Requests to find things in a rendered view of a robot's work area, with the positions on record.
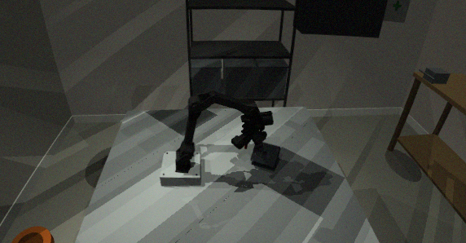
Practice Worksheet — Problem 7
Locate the dark grey sloped panel with hole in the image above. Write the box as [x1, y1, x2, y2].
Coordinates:
[250, 142, 280, 171]

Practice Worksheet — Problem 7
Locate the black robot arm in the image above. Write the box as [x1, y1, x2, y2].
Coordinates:
[175, 91, 274, 173]

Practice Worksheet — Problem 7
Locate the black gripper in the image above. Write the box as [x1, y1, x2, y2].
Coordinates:
[231, 123, 265, 149]

